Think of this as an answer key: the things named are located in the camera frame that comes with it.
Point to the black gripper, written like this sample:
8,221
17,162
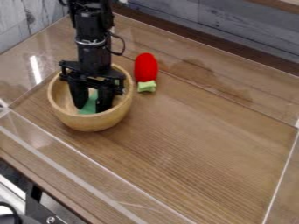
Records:
92,66

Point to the green rectangular block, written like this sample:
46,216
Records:
90,105

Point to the light wooden bowl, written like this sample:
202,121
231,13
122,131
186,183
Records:
96,121

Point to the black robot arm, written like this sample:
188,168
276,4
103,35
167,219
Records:
92,20

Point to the red plush strawberry toy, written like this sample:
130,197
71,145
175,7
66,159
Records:
146,72

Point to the clear acrylic enclosure panel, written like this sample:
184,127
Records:
99,196

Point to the black metal table bracket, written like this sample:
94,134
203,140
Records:
44,209

